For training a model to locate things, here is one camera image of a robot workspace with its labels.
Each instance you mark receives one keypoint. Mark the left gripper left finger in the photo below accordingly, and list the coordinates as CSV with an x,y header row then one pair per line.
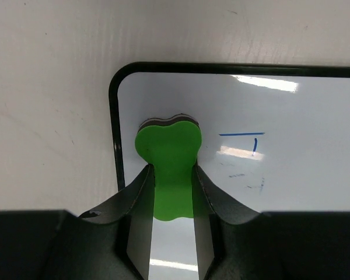
x,y
110,241

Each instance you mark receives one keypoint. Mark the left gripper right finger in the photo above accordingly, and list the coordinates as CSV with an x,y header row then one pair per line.
x,y
232,240

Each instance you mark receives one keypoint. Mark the green felt whiteboard eraser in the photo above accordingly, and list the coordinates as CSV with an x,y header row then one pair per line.
x,y
171,146

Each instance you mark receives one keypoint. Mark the small black-framed whiteboard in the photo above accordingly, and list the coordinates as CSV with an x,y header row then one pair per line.
x,y
276,139

